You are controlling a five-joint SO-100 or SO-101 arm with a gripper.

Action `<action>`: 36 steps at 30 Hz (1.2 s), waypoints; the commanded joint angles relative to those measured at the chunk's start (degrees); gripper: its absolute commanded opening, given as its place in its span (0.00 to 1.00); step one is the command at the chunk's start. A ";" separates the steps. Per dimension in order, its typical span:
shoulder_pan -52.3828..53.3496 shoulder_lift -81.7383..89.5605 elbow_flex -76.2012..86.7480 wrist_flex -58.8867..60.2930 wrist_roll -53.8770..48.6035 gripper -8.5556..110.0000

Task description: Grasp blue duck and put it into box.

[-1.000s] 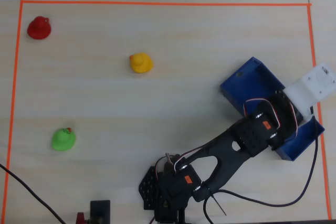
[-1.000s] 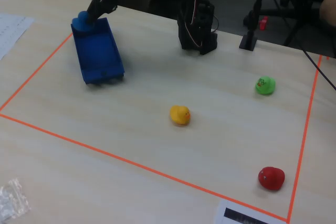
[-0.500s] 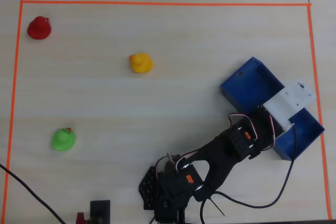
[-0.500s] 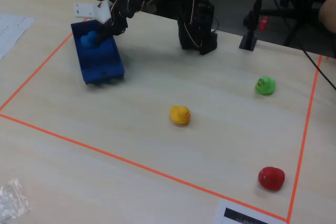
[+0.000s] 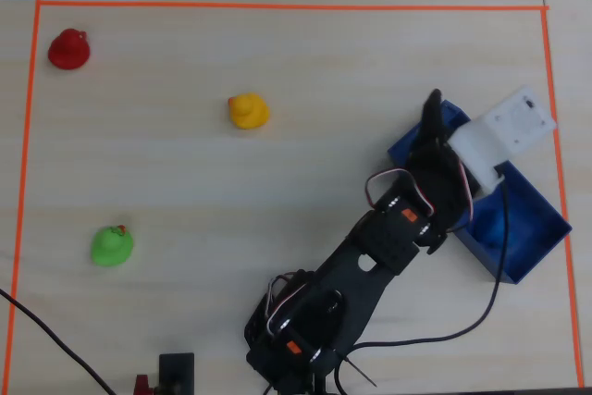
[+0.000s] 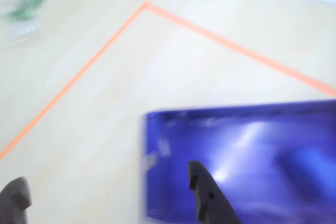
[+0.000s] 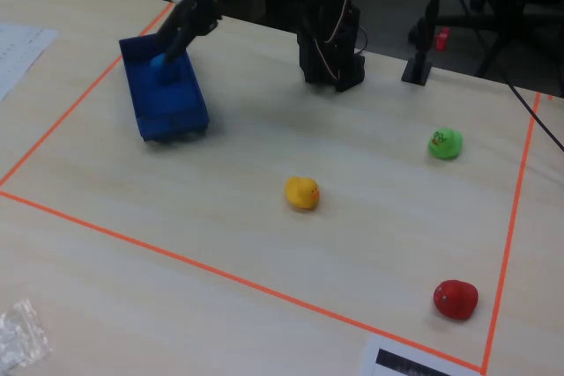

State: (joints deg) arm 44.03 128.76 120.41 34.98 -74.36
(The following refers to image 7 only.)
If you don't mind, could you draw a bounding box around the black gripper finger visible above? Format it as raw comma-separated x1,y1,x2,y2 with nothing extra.
152,0,196,46
165,28,204,63

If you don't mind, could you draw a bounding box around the yellow rubber duck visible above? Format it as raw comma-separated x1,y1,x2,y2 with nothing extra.
284,175,322,211

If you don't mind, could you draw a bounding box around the blue rubber duck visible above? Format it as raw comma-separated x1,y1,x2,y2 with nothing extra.
150,51,183,86

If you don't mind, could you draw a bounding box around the white printed paper sheet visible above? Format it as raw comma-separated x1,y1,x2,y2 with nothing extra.
0,20,59,102

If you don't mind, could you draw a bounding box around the red rubber duck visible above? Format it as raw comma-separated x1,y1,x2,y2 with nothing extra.
432,279,480,322

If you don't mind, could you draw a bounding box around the black camera stand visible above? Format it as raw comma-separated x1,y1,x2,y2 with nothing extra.
400,0,456,87

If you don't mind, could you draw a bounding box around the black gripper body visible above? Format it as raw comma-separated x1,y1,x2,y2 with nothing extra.
179,0,223,39

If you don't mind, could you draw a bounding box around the long black cable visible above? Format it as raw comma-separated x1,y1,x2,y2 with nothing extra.
501,71,564,152

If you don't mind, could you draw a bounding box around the orange tape strip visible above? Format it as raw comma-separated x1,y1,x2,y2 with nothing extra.
480,92,543,374
0,189,486,372
0,1,175,188

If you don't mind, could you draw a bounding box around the blue plastic box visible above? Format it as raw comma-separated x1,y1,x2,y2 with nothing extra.
118,33,211,144

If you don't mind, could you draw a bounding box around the red clamp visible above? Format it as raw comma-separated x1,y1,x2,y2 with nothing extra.
434,26,452,52

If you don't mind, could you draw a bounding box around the green rubber duck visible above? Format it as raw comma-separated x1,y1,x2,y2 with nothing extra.
426,127,464,161

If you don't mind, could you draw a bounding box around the white paper with black bar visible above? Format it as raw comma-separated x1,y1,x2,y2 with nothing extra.
358,333,482,376

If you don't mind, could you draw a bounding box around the clear plastic bag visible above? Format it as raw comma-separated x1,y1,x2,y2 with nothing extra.
0,298,53,372

